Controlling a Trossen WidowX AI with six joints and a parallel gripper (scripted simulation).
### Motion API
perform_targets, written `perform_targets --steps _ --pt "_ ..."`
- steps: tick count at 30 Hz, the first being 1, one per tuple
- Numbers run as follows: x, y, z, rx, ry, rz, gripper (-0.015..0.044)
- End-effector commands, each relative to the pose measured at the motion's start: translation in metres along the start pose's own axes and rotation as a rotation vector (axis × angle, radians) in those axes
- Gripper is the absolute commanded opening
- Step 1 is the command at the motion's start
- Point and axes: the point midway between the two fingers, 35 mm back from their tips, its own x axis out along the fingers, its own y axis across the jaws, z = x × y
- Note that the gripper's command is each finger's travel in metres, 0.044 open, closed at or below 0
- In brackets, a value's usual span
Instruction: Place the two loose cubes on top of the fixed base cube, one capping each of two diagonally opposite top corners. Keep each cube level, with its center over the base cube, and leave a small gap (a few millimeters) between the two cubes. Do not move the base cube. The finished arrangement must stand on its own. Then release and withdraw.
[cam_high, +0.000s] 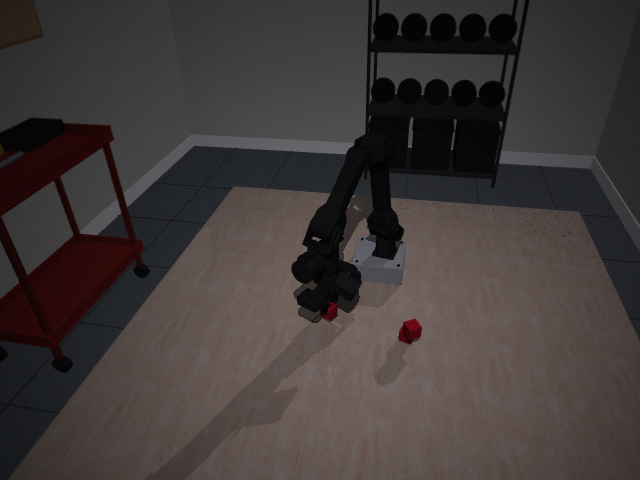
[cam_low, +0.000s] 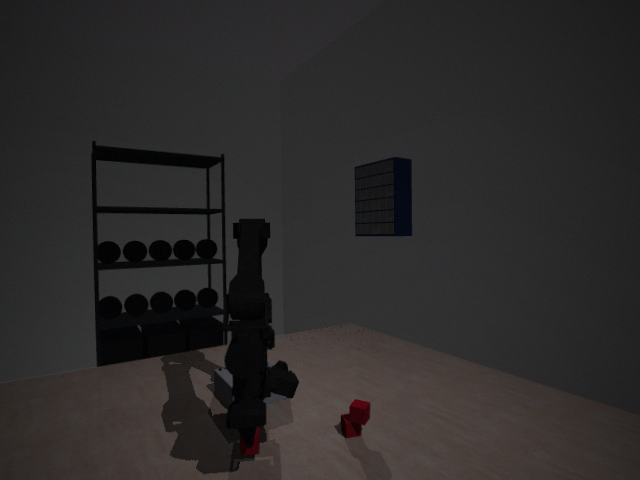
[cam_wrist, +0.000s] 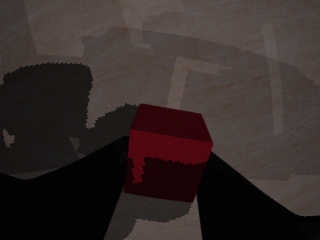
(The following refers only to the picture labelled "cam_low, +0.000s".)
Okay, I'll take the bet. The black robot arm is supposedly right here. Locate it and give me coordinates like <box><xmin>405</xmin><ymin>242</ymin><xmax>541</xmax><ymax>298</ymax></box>
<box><xmin>222</xmin><ymin>219</ymin><xmax>299</xmax><ymax>399</ymax></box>

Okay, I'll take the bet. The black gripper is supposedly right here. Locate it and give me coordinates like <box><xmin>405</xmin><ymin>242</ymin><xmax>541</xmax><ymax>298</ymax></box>
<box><xmin>226</xmin><ymin>357</ymin><xmax>266</xmax><ymax>447</ymax></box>

